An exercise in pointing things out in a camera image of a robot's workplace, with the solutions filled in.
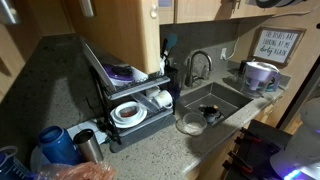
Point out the wooden corner wall cabinet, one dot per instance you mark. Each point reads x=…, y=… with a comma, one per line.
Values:
x=116, y=30

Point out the plain wooden cabinet door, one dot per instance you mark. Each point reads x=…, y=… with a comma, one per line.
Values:
x=253, y=12

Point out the brushed steel kitchen faucet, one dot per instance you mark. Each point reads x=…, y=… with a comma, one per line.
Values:
x=190, y=78

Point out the black cooking utensil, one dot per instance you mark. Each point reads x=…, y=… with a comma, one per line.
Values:
x=164, y=46

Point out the white bowl with red residue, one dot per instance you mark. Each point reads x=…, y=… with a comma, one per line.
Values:
x=128, y=112

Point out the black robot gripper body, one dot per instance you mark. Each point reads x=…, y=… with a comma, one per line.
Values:
x=266, y=3

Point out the black robot stand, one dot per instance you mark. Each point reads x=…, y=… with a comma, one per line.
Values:
x=263, y=153

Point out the stainless steel sink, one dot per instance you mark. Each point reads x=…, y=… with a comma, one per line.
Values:
x=230, y=96

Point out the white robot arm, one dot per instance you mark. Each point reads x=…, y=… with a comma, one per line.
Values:
x=300, y=146

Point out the wooden tall cabinet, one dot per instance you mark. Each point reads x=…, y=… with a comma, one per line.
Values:
x=13, y=50

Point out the black and red clamp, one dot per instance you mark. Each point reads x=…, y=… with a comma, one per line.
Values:
x=248, y=136
x=240, y=163

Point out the light blue spatula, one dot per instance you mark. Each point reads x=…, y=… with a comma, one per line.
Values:
x=171, y=41

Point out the white utensils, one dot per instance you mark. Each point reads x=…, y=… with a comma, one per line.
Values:
x=162, y=66

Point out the large white plate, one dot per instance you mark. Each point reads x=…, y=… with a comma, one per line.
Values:
x=98, y=63

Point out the stainless steel tumbler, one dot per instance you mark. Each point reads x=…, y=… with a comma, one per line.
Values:
x=90, y=148

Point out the white water filter pitcher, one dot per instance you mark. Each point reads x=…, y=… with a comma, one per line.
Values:
x=258, y=75

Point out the clear plastic bowl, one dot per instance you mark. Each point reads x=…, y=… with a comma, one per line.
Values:
x=195, y=128

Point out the white cup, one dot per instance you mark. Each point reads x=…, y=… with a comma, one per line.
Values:
x=140, y=74

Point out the black two-tier dish rack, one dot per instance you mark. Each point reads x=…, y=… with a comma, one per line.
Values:
x=140, y=87

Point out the clear dish soap bottle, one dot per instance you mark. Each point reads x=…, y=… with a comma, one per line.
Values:
x=206, y=72

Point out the framed dishes text sign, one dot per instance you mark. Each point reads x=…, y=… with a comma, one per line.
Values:
x=276, y=46

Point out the black speckled mug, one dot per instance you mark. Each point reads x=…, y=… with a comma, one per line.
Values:
x=210, y=115

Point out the white wall outlet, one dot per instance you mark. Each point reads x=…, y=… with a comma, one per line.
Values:
x=223, y=53

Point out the black utensil holder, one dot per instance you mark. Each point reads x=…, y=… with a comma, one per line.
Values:
x=173, y=83

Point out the orange plastic bag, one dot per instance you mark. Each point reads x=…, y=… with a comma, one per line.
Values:
x=76, y=172

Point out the grey drip tray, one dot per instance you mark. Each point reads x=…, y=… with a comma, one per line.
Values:
x=143, y=135

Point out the purple bowl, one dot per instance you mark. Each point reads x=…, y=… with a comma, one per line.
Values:
x=116, y=71

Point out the blue water bottle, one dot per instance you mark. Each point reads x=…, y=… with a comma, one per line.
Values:
x=60, y=146

